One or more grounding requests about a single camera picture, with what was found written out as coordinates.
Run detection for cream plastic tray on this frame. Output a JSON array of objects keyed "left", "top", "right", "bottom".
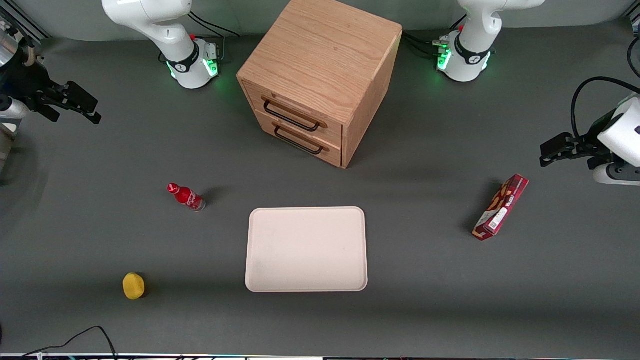
[{"left": 244, "top": 206, "right": 369, "bottom": 293}]

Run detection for wooden drawer cabinet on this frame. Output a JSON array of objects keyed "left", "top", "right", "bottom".
[{"left": 236, "top": 0, "right": 403, "bottom": 170}]

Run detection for red cola bottle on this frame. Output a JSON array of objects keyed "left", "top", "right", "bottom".
[{"left": 166, "top": 182, "right": 207, "bottom": 213}]

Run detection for red cookie box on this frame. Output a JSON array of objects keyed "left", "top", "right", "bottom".
[{"left": 472, "top": 174, "right": 530, "bottom": 242}]

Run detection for long black drawer handle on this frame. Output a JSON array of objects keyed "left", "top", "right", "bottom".
[{"left": 263, "top": 99, "right": 321, "bottom": 133}]

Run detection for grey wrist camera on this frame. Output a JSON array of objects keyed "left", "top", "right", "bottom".
[
  {"left": 593, "top": 162, "right": 640, "bottom": 187},
  {"left": 0, "top": 97, "right": 29, "bottom": 122}
]

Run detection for black cable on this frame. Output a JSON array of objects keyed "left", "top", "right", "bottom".
[
  {"left": 402, "top": 15, "right": 468, "bottom": 59},
  {"left": 571, "top": 76, "right": 640, "bottom": 141},
  {"left": 22, "top": 326, "right": 119, "bottom": 360},
  {"left": 627, "top": 36, "right": 640, "bottom": 79},
  {"left": 187, "top": 10, "right": 242, "bottom": 39}
]

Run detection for aluminium frame rail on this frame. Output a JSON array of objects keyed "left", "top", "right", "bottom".
[{"left": 0, "top": 0, "right": 52, "bottom": 42}]

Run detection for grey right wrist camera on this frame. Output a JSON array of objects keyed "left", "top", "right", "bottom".
[{"left": 0, "top": 97, "right": 29, "bottom": 122}]

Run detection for short black drawer handle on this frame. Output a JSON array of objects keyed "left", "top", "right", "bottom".
[{"left": 274, "top": 125, "right": 325, "bottom": 155}]

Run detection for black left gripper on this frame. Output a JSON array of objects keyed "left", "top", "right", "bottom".
[{"left": 540, "top": 112, "right": 623, "bottom": 171}]

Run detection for wooden drawer with short handle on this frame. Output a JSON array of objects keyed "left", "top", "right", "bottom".
[{"left": 254, "top": 109, "right": 343, "bottom": 168}]

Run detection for yellow lemon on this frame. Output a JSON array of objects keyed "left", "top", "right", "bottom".
[{"left": 122, "top": 272, "right": 146, "bottom": 301}]

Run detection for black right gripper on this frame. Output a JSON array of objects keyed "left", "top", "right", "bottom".
[{"left": 0, "top": 47, "right": 102, "bottom": 125}]

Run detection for wooden drawer with long handle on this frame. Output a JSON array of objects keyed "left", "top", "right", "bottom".
[{"left": 243, "top": 80, "right": 344, "bottom": 149}]

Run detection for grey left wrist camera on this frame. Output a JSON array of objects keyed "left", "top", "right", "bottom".
[{"left": 593, "top": 162, "right": 640, "bottom": 187}]

